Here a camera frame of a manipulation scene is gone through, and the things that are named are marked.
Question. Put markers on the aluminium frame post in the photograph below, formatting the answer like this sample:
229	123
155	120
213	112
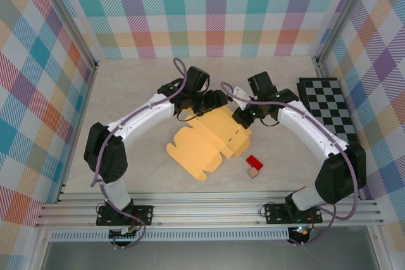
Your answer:
68	18
343	14

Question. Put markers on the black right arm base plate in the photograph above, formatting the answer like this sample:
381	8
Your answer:
275	213

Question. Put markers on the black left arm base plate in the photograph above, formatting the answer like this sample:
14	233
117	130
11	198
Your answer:
144	214

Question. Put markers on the black and grey checkerboard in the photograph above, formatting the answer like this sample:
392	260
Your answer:
329	105

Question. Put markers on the red block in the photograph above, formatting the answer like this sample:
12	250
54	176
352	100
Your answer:
254	162

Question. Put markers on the yellow paper box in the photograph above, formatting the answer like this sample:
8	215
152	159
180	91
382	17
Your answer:
202	143

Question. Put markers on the small controller circuit board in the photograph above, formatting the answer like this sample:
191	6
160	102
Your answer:
125	234
302	231

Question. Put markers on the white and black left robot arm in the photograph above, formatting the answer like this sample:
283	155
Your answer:
142	118

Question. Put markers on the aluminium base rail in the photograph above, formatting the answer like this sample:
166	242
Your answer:
205	210

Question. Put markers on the aluminium side rail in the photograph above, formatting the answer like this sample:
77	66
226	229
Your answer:
86	99

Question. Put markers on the small wooden cube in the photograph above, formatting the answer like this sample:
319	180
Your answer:
253	173

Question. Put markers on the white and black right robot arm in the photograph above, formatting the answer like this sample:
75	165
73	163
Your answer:
303	124

